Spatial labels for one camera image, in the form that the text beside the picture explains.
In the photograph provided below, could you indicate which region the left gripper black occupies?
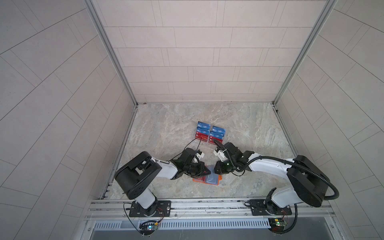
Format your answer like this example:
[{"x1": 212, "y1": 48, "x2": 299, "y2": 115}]
[{"x1": 181, "y1": 162, "x2": 211, "y2": 179}]

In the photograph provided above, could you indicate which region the red vip card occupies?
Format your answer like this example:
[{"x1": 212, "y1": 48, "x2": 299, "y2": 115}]
[
  {"x1": 195, "y1": 132, "x2": 209, "y2": 142},
  {"x1": 209, "y1": 136, "x2": 223, "y2": 144},
  {"x1": 193, "y1": 176, "x2": 206, "y2": 183}
]

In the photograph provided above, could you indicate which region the orange card holder wallet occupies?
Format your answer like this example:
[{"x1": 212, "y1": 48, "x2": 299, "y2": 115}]
[{"x1": 203, "y1": 165, "x2": 222, "y2": 186}]

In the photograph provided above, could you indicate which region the clear acrylic card display stand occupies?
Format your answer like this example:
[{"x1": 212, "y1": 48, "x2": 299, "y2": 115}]
[{"x1": 195, "y1": 122, "x2": 226, "y2": 144}]

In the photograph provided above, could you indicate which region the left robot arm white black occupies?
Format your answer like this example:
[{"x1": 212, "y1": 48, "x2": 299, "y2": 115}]
[{"x1": 114, "y1": 148, "x2": 211, "y2": 216}]

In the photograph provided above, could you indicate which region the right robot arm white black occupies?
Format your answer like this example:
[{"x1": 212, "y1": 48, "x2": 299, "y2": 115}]
[{"x1": 214, "y1": 141, "x2": 330, "y2": 215}]

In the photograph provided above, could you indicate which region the blue card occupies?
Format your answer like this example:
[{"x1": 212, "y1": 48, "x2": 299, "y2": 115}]
[
  {"x1": 196, "y1": 127, "x2": 210, "y2": 135},
  {"x1": 197, "y1": 122, "x2": 211, "y2": 130},
  {"x1": 212, "y1": 126, "x2": 226, "y2": 135},
  {"x1": 210, "y1": 131, "x2": 224, "y2": 139}
]

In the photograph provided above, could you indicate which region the blue card top right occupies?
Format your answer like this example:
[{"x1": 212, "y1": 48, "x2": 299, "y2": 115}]
[{"x1": 212, "y1": 126, "x2": 226, "y2": 135}]

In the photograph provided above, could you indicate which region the blue card top left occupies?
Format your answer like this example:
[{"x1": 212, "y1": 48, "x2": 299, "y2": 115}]
[{"x1": 197, "y1": 122, "x2": 211, "y2": 130}]

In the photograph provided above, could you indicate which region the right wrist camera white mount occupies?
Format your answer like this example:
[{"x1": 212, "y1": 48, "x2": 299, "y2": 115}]
[{"x1": 214, "y1": 149, "x2": 228, "y2": 162}]

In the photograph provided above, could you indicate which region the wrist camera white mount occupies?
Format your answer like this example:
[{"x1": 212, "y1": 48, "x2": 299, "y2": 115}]
[
  {"x1": 214, "y1": 149, "x2": 228, "y2": 162},
  {"x1": 195, "y1": 150, "x2": 205, "y2": 161}
]

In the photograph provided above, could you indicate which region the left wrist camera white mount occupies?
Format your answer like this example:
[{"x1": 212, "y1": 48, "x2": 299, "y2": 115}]
[{"x1": 195, "y1": 150, "x2": 205, "y2": 161}]

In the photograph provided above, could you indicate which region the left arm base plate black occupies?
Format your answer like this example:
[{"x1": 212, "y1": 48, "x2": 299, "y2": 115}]
[{"x1": 129, "y1": 200, "x2": 172, "y2": 218}]

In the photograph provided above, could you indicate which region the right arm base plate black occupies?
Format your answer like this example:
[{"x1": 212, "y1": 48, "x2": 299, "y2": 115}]
[{"x1": 244, "y1": 200, "x2": 292, "y2": 216}]

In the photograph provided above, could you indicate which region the left circuit board with wires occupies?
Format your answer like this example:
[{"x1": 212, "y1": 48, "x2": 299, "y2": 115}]
[{"x1": 139, "y1": 220, "x2": 160, "y2": 236}]

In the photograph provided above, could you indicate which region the circuit board with wires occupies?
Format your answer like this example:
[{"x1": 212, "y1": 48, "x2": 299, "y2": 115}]
[
  {"x1": 268, "y1": 218, "x2": 287, "y2": 233},
  {"x1": 139, "y1": 220, "x2": 160, "y2": 236}
]

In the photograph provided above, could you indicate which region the right circuit board with wires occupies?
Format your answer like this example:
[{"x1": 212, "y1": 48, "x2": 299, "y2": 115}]
[{"x1": 268, "y1": 218, "x2": 287, "y2": 233}]

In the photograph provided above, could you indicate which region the aluminium mounting rail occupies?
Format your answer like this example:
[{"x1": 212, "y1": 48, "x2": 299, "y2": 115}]
[{"x1": 85, "y1": 196, "x2": 335, "y2": 221}]

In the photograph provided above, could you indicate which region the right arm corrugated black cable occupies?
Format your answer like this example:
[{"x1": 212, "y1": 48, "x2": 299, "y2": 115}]
[{"x1": 212, "y1": 139, "x2": 340, "y2": 234}]

